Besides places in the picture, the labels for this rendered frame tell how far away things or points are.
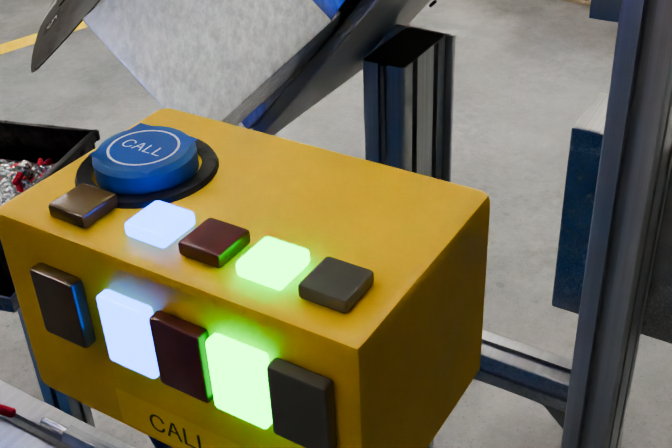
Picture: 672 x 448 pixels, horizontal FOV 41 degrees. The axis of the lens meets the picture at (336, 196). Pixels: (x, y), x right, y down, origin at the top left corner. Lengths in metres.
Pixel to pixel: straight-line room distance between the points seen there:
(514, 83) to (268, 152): 2.62
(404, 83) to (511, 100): 2.03
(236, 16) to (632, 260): 0.40
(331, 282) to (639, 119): 0.51
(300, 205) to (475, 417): 1.43
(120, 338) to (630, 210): 0.56
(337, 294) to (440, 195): 0.07
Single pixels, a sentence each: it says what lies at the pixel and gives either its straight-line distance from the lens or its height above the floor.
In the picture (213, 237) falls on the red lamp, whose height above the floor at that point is 1.08.
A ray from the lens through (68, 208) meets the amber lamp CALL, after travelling 0.33.
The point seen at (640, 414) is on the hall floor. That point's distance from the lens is 1.80.
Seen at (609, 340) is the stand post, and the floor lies 0.68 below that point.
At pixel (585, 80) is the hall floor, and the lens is 3.01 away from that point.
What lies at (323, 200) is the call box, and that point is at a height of 1.07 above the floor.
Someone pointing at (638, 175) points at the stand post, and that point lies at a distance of 0.78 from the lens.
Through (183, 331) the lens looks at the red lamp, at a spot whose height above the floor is 1.06.
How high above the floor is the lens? 1.25
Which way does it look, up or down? 32 degrees down
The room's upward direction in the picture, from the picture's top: 3 degrees counter-clockwise
